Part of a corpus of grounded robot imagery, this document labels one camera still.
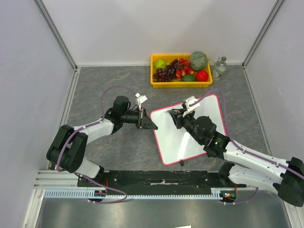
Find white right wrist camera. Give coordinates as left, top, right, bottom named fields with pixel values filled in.
left=182, top=96, right=202, bottom=117

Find left aluminium frame post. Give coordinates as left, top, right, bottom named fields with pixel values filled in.
left=33, top=0, right=78, bottom=71

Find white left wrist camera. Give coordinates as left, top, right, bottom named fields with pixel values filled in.
left=135, top=93, right=147, bottom=110

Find light blue slotted cable duct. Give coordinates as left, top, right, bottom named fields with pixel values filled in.
left=43, top=189, right=226, bottom=199

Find right aluminium frame post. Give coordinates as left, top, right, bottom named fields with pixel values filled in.
left=242, top=0, right=285, bottom=69

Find clear glass bottle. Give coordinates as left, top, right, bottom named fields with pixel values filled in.
left=212, top=56, right=227, bottom=80

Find green apple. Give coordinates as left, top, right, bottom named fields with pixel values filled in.
left=154, top=59, right=167, bottom=69

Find green netted melon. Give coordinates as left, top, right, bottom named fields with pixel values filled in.
left=189, top=51, right=209, bottom=71

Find dark purple grape bunch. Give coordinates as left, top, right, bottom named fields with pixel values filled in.
left=152, top=59, right=178, bottom=82

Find pink framed whiteboard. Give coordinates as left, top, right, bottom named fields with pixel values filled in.
left=150, top=94, right=226, bottom=165

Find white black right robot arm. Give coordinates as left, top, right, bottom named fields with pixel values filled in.
left=168, top=109, right=304, bottom=207

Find green avocado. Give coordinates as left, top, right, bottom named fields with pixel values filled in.
left=181, top=75, right=196, bottom=82

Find yellow plastic fruit bin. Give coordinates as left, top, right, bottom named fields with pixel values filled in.
left=150, top=53, right=213, bottom=88

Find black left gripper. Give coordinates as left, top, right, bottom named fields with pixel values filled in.
left=122, top=108, right=157, bottom=131

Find aluminium frame post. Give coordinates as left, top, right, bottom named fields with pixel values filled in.
left=242, top=0, right=285, bottom=69
left=33, top=0, right=78, bottom=71

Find red tomato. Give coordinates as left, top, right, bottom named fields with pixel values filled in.
left=195, top=70, right=209, bottom=82

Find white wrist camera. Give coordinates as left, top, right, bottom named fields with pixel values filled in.
left=182, top=96, right=202, bottom=117
left=135, top=93, right=147, bottom=110

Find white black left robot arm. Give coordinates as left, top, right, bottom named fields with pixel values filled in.
left=46, top=94, right=158, bottom=187

